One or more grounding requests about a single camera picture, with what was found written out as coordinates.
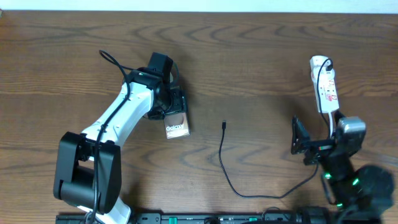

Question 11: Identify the black USB charger cable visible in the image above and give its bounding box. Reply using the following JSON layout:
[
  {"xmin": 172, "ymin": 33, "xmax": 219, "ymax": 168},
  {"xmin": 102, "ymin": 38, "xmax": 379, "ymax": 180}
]
[{"xmin": 218, "ymin": 57, "xmax": 334, "ymax": 200}]

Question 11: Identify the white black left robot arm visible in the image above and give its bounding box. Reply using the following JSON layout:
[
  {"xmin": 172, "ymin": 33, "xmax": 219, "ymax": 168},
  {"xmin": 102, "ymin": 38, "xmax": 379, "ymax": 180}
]
[{"xmin": 53, "ymin": 50, "xmax": 187, "ymax": 223}]

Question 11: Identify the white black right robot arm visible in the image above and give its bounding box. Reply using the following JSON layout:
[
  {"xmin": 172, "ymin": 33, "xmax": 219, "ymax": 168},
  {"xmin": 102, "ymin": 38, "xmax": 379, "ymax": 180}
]
[{"xmin": 291, "ymin": 111, "xmax": 395, "ymax": 223}]

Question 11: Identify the white power strip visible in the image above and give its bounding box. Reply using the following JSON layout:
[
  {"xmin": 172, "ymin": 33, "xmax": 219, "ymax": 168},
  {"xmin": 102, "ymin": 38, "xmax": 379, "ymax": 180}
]
[{"xmin": 310, "ymin": 55, "xmax": 340, "ymax": 114}]

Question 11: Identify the white power strip cord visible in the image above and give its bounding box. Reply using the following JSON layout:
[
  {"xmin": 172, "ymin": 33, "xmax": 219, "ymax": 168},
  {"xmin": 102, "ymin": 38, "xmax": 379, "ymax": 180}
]
[{"xmin": 328, "ymin": 112, "xmax": 335, "ymax": 139}]

